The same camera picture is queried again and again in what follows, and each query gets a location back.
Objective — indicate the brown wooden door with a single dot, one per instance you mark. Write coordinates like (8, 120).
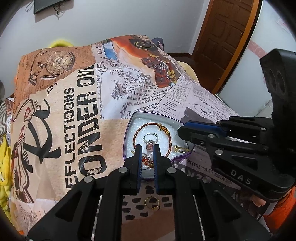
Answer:
(222, 39)

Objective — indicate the yellow cloth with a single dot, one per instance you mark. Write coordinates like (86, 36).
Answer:
(4, 171)

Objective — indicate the small black wall monitor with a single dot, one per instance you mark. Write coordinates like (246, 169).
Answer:
(49, 5)

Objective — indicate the clear bangle with red beads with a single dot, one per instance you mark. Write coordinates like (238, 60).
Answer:
(146, 161)

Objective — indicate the yellow plastic seat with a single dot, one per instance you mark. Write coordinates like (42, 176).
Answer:
(61, 43)

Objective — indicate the white wardrobe door with hearts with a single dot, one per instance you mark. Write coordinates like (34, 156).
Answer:
(261, 34)

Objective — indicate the pale yellow bedsheet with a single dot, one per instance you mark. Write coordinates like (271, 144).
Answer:
(190, 71)

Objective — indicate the printed blanket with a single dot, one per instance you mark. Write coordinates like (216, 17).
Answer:
(69, 115)

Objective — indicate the dark blue backpack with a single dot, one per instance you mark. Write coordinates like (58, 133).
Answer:
(159, 43)

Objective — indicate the person's right hand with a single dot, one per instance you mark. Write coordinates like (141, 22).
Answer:
(257, 200)

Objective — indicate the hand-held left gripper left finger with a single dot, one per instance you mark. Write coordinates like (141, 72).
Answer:
(138, 172)

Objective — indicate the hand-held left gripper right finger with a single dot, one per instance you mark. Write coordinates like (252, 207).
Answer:
(156, 176)

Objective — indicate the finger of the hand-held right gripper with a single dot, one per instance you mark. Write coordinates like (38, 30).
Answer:
(192, 137)
(203, 127)

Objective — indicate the purple heart-shaped tin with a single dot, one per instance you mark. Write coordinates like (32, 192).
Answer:
(138, 124)

